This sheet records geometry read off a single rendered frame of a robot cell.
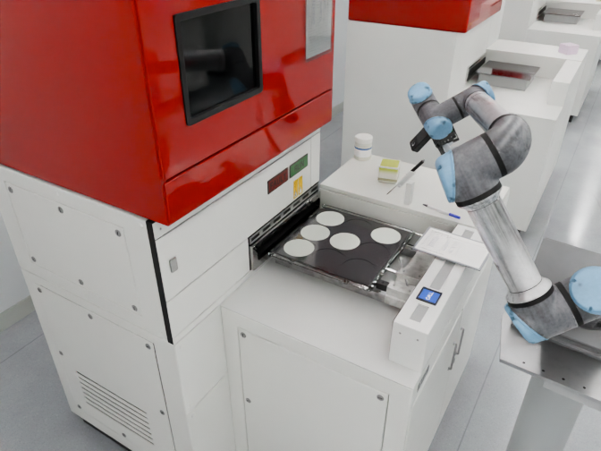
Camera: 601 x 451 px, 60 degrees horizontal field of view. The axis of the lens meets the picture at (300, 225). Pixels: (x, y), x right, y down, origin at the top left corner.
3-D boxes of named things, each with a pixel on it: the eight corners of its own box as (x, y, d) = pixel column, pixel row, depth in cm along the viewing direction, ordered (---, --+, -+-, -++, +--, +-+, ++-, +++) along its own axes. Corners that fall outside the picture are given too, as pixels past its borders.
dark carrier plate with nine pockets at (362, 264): (272, 252, 171) (272, 251, 171) (323, 207, 196) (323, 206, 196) (368, 287, 156) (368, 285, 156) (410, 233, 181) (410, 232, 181)
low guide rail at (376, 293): (275, 262, 179) (275, 255, 177) (278, 259, 180) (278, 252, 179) (414, 314, 157) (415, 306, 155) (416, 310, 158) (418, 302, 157)
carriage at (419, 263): (384, 302, 157) (385, 295, 155) (426, 244, 183) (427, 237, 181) (409, 312, 153) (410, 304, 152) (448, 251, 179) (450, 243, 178)
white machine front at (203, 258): (167, 342, 147) (145, 221, 126) (313, 214, 206) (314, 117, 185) (175, 346, 146) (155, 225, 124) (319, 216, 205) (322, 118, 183)
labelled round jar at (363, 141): (351, 158, 215) (351, 137, 210) (358, 152, 221) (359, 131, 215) (366, 163, 212) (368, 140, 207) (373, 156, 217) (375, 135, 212)
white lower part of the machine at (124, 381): (73, 424, 221) (18, 268, 177) (201, 311, 280) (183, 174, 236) (203, 510, 190) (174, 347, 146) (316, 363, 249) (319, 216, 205)
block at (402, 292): (385, 293, 156) (386, 285, 154) (390, 287, 158) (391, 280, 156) (411, 303, 152) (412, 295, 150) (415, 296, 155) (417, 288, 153)
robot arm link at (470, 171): (589, 333, 126) (488, 132, 119) (529, 357, 130) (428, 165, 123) (573, 313, 138) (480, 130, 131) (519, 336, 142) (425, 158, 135)
